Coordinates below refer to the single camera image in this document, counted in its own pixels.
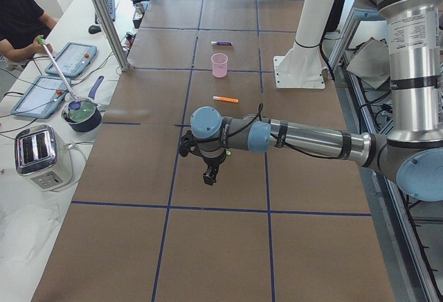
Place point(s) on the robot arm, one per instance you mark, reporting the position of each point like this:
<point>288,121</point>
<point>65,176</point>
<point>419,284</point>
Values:
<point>408,152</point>

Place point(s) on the pink mesh pen holder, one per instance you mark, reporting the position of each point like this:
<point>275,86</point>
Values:
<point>219,65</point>

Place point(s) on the dark pot with lid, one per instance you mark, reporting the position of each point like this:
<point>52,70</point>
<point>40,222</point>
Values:
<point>83,115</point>

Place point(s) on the far teach pendant tablet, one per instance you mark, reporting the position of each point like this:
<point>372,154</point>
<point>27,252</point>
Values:
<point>74,58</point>

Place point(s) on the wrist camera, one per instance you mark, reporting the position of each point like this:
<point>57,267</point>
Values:
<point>187,144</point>

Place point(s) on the orange highlighter pen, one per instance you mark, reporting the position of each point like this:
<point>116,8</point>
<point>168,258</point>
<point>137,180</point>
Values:
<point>225,99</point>

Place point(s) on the silver toaster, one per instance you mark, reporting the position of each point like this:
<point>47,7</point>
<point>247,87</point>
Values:
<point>42,158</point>

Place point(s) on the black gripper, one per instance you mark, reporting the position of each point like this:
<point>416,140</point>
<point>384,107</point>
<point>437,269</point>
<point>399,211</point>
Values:
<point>211,162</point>

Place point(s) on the near teach pendant tablet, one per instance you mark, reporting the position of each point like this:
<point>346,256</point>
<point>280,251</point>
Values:
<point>42,98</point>

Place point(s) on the seated person black shirt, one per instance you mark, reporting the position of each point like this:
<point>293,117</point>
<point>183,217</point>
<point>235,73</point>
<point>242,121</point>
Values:
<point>22,23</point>

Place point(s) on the white camera post base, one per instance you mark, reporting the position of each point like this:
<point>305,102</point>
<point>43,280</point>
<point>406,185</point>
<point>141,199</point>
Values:
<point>301,67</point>

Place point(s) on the metal cup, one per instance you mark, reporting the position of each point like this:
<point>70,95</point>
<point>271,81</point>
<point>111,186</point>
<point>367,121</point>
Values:
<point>139,8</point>

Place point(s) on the purple highlighter pen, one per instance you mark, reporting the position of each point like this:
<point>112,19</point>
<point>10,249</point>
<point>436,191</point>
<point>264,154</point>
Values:
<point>221,43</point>

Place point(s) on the black keyboard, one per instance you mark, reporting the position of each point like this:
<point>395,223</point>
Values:
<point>111,8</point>

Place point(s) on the green tipped metal rod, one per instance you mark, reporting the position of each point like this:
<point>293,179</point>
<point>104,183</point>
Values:
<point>42,43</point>

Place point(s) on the teach pendant tablet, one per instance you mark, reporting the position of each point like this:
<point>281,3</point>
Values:
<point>74,58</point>
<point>42,98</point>

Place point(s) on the aluminium frame post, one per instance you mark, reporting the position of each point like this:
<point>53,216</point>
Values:
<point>109,30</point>

